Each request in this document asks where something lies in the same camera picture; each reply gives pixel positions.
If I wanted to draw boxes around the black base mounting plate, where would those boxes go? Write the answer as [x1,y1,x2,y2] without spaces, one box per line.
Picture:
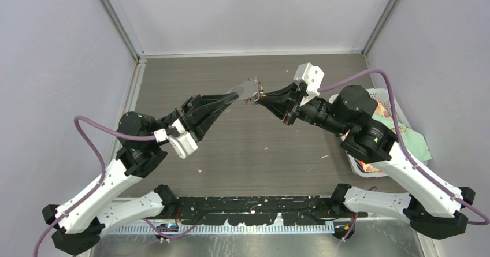
[155,184,353,226]

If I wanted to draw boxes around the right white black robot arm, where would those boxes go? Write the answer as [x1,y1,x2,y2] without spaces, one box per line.
[256,83,475,240]

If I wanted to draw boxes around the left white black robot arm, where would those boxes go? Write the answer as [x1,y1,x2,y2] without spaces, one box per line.
[42,92,239,255]

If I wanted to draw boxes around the orange patterned cloth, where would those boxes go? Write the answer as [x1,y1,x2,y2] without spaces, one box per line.
[347,99,392,178]

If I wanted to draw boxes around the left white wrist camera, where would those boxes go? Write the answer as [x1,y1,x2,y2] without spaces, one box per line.
[153,118,198,159]

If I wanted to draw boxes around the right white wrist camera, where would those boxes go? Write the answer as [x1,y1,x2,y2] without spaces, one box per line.
[293,62,324,106]

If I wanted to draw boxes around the green patterned cloth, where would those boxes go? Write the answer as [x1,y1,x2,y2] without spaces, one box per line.
[372,114,432,162]

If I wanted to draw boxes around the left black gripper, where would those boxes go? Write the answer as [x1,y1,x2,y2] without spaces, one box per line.
[158,90,237,141]

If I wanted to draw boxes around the white plastic basket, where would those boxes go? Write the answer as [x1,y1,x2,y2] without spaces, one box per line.
[332,85,399,174]

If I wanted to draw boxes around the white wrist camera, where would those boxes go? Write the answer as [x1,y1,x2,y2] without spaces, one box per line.
[153,118,198,159]
[293,62,324,106]

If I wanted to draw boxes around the white slotted cable duct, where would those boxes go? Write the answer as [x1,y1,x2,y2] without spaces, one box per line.
[111,222,337,236]

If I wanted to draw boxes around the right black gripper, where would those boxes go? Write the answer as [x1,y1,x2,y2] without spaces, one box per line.
[256,79,349,136]

